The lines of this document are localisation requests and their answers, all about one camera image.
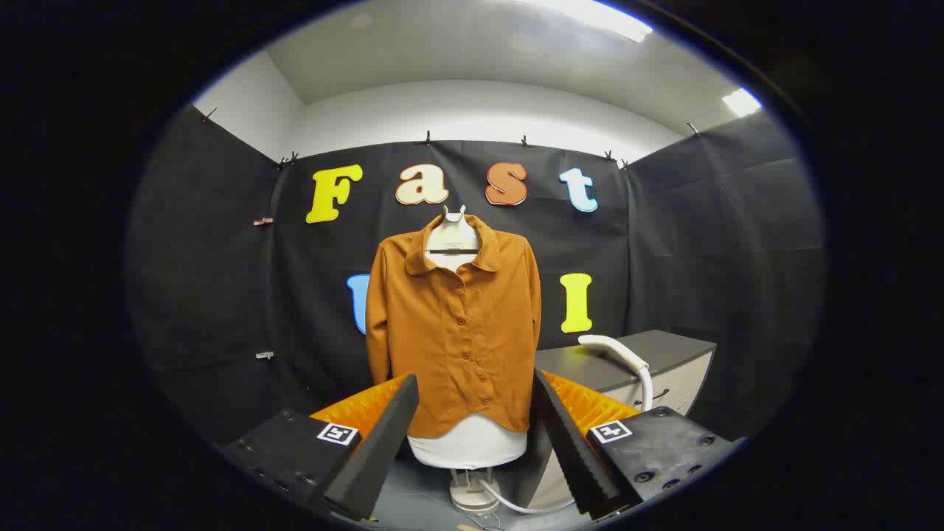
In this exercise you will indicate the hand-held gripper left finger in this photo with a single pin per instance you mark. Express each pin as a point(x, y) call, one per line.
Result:
point(383, 442)

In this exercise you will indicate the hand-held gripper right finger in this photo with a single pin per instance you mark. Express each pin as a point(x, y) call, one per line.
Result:
point(571, 450)

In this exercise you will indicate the white garment steamer head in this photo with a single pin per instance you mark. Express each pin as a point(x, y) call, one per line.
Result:
point(616, 349)

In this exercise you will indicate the brown button-up shirt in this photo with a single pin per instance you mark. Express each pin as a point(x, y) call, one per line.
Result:
point(457, 339)

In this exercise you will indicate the white clothes hanger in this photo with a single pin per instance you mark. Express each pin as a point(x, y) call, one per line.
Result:
point(453, 236)

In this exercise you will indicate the white mannequin torso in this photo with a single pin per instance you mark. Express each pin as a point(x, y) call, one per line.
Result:
point(468, 446)

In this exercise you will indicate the grey cabinet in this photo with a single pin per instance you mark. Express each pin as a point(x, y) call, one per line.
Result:
point(664, 350)

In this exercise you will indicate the black backdrop cloth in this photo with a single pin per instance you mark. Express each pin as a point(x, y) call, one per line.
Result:
point(221, 295)

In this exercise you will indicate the small ceiling light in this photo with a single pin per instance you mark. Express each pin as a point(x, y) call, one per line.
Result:
point(741, 102)

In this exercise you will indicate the long ceiling light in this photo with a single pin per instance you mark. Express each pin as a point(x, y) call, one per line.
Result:
point(597, 15)

